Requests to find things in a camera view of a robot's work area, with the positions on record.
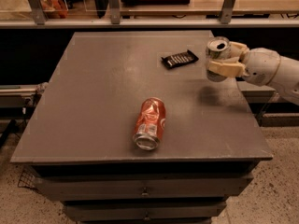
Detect crushed orange soda can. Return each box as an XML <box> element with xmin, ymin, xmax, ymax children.
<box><xmin>133</xmin><ymin>97</ymin><xmax>166</xmax><ymax>150</ymax></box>

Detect left metal bracket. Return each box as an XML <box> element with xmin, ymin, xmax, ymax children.
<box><xmin>28</xmin><ymin>0</ymin><xmax>47</xmax><ymax>25</ymax></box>

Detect grey drawer cabinet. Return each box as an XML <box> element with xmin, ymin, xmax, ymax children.
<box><xmin>12</xmin><ymin>31</ymin><xmax>272</xmax><ymax>224</ymax></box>

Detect black snack bar wrapper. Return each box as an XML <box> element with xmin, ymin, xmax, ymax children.
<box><xmin>162</xmin><ymin>49</ymin><xmax>199</xmax><ymax>69</ymax></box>

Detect lower grey drawer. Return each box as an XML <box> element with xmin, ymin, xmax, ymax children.
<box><xmin>64</xmin><ymin>202</ymin><xmax>226</xmax><ymax>222</ymax></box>

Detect grey drawer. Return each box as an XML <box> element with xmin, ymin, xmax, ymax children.
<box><xmin>64</xmin><ymin>202</ymin><xmax>226</xmax><ymax>222</ymax></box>
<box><xmin>34</xmin><ymin>173</ymin><xmax>253</xmax><ymax>201</ymax></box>

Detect green silver 7up can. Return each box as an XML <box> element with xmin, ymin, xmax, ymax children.
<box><xmin>206</xmin><ymin>36</ymin><xmax>231</xmax><ymax>82</ymax></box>

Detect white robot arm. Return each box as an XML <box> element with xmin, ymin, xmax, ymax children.
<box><xmin>206</xmin><ymin>37</ymin><xmax>299</xmax><ymax>105</ymax></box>

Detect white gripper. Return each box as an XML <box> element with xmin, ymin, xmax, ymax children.
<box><xmin>207</xmin><ymin>41</ymin><xmax>280</xmax><ymax>86</ymax></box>

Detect orange snack bag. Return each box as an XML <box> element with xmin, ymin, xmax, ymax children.
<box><xmin>39</xmin><ymin>0</ymin><xmax>67</xmax><ymax>19</ymax></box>

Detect middle metal bracket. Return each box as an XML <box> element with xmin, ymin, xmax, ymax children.
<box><xmin>108</xmin><ymin>0</ymin><xmax>121</xmax><ymax>24</ymax></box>

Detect wire mesh basket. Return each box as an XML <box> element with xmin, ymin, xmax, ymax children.
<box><xmin>18</xmin><ymin>168</ymin><xmax>36</xmax><ymax>190</ymax></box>

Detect metal shelf rail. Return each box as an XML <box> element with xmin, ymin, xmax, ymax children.
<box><xmin>0</xmin><ymin>19</ymin><xmax>299</xmax><ymax>29</ymax></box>

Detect upper grey drawer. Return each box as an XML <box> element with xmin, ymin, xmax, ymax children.
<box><xmin>34</xmin><ymin>173</ymin><xmax>253</xmax><ymax>201</ymax></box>

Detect metal bracket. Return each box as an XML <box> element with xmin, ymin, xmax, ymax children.
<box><xmin>28</xmin><ymin>0</ymin><xmax>47</xmax><ymax>25</ymax></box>
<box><xmin>108</xmin><ymin>0</ymin><xmax>121</xmax><ymax>24</ymax></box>
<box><xmin>219</xmin><ymin>0</ymin><xmax>235</xmax><ymax>24</ymax></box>

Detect right metal bracket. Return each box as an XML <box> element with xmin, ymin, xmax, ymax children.
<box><xmin>219</xmin><ymin>0</ymin><xmax>235</xmax><ymax>24</ymax></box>

